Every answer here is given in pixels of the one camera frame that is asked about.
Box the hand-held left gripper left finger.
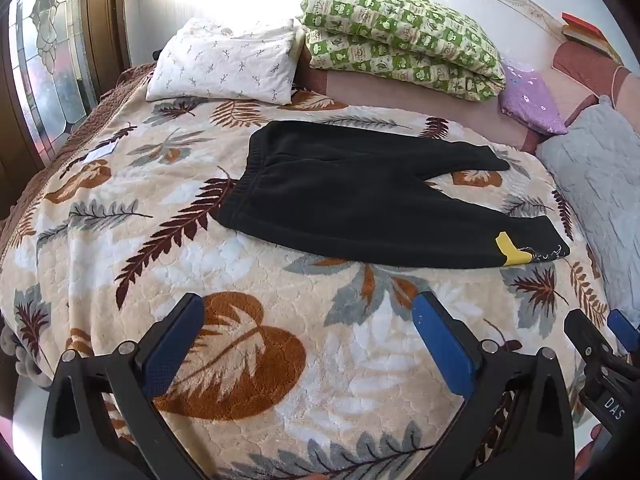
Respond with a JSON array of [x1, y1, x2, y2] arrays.
[[42, 292, 206, 480]]

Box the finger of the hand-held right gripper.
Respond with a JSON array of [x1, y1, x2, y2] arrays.
[[607, 309, 640, 358], [564, 308, 612, 391]]

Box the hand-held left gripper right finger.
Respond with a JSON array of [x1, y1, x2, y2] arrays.
[[412, 290, 575, 480]]

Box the black pants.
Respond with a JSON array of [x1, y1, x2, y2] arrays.
[[216, 120, 572, 269]]

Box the person's right hand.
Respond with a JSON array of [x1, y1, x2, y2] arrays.
[[574, 422, 607, 480]]

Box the leaf printed blanket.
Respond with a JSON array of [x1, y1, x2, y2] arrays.
[[0, 91, 613, 480]]

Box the grey quilted pad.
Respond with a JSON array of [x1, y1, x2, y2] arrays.
[[535, 95, 640, 331]]

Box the white paper sheet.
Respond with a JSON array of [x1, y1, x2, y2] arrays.
[[82, 140, 121, 165]]

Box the brown bedspread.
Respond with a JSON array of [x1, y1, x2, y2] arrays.
[[0, 62, 158, 261]]

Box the pink bed sheet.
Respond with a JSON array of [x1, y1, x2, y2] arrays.
[[295, 52, 543, 153]]

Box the purple pillow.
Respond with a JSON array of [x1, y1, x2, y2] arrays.
[[498, 58, 570, 136]]

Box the pink and red headboard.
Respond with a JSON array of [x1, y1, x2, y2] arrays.
[[520, 40, 640, 153]]

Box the white sprig printed pillow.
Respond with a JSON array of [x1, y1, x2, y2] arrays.
[[145, 17, 305, 107]]

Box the stained glass window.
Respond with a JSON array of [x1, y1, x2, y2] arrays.
[[7, 0, 98, 163]]

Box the green checkered folded quilt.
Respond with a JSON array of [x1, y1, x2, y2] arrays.
[[299, 0, 507, 104]]

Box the red book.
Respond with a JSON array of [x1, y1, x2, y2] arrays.
[[561, 12, 610, 45]]

